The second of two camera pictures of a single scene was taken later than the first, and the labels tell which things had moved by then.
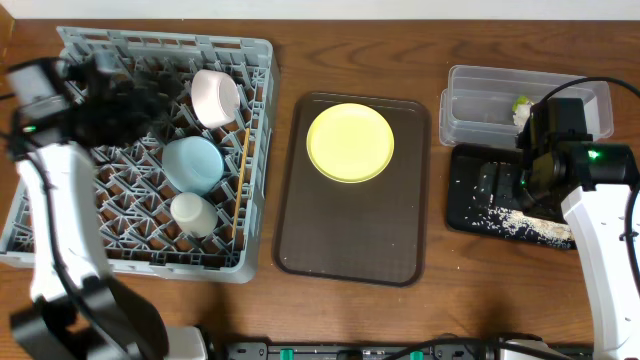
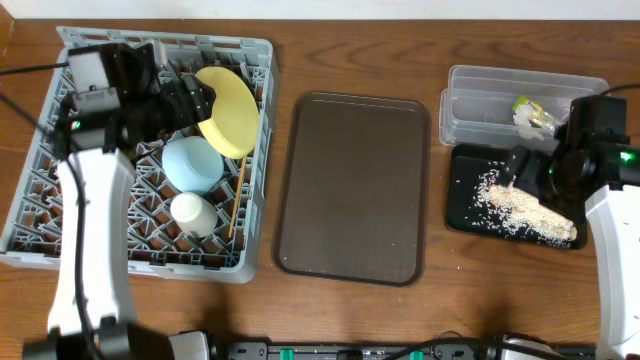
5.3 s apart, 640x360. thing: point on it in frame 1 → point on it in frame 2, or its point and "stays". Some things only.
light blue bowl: (192, 164) stays
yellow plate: (350, 143) → (232, 126)
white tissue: (521, 115) stays
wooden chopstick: (247, 140) stays
